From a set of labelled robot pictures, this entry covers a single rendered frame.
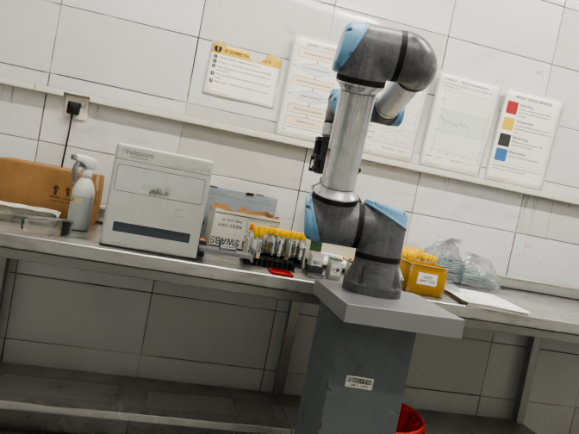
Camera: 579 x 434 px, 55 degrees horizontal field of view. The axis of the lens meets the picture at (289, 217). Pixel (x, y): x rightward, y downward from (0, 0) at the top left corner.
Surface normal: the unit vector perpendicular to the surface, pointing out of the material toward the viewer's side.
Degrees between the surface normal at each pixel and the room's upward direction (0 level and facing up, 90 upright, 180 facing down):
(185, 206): 90
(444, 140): 94
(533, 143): 94
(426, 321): 90
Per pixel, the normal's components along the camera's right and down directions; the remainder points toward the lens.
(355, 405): 0.19, 0.09
